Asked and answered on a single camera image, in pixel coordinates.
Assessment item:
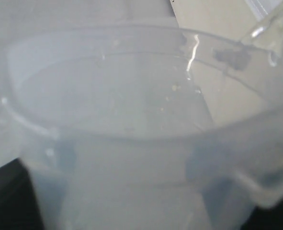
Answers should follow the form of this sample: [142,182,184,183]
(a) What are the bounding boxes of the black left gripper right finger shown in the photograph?
[240,201,283,230]

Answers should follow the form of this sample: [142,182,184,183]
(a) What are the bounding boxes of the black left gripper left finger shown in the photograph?
[0,159,45,230]

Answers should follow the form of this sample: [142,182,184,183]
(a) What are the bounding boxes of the clear plastic container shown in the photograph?
[0,0,283,230]

